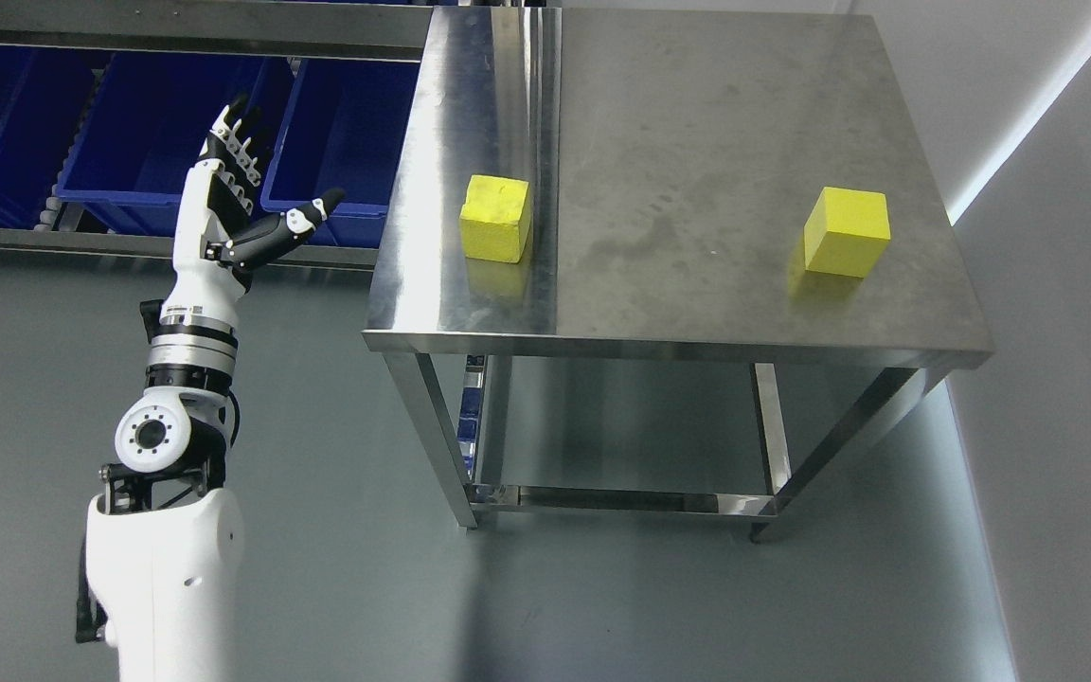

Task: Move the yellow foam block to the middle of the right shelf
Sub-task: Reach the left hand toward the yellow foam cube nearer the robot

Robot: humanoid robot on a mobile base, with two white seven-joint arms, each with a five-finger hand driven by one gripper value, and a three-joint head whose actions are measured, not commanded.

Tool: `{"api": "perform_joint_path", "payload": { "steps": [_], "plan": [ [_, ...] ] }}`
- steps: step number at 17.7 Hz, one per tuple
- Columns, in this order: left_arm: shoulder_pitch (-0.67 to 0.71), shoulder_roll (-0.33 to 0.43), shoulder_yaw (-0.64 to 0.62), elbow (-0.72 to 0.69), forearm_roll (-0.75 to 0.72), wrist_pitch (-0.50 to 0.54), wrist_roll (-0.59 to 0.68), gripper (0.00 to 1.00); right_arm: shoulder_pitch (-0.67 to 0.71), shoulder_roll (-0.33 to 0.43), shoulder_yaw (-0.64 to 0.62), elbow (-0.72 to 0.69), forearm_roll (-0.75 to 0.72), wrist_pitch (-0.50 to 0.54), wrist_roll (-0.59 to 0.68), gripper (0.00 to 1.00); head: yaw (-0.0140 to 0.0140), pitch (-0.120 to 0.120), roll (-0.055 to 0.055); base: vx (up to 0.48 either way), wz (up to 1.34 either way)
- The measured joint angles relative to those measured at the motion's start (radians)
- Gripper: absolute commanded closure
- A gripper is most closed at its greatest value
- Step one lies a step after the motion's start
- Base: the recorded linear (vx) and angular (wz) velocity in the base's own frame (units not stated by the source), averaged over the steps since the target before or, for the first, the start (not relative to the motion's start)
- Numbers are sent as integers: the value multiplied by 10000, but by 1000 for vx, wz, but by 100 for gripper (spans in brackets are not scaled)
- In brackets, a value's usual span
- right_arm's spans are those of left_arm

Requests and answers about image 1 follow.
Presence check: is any steel shelf rack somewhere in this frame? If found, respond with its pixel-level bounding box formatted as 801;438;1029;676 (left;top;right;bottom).
0;1;436;272

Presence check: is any blue bin middle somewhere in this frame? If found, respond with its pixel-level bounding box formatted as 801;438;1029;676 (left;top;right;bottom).
55;52;293;238

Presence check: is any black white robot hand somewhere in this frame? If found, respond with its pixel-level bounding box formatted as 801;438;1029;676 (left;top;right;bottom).
163;92;347;319

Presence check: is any blue bin left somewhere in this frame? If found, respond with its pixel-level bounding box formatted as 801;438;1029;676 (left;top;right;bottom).
0;46;94;229

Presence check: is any blue bin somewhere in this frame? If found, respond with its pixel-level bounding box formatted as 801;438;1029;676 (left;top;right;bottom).
55;52;293;238
260;58;420;249
0;46;94;229

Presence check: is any blue bin right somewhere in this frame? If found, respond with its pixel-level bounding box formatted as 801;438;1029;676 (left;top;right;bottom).
260;58;420;249

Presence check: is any yellow foam block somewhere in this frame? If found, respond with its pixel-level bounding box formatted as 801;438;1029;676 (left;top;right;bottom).
458;174;532;263
802;187;891;279

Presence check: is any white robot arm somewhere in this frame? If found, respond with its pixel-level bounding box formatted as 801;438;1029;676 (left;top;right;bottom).
74;296;245;681

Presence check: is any stainless steel table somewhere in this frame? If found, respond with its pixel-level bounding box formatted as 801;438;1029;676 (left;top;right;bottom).
364;5;994;541

